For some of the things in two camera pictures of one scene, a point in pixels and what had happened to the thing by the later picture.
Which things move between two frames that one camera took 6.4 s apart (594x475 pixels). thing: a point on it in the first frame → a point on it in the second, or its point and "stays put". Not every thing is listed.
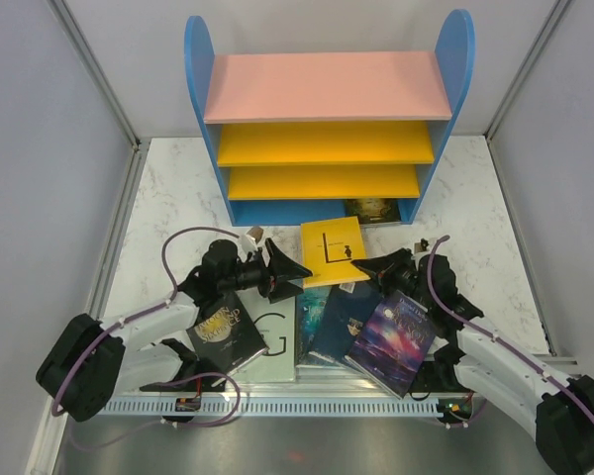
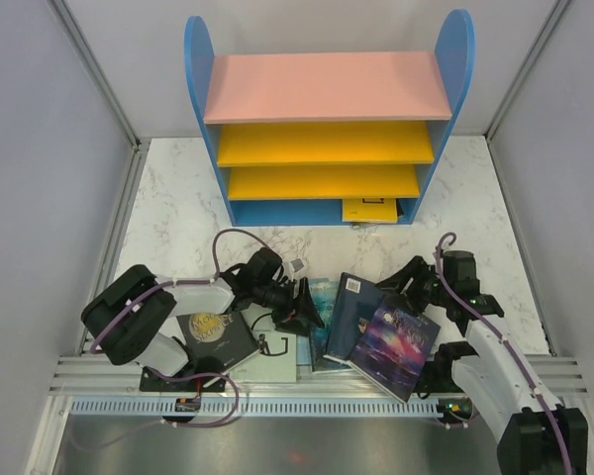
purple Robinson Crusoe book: x=394 y=345 stays put
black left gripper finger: x=284 y=289 → x=300 y=326
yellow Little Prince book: x=329 y=248 → x=354 y=210
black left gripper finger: x=281 y=265 → x=306 y=305
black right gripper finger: x=384 y=266 → x=410 y=280
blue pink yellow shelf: x=290 y=136 stays put
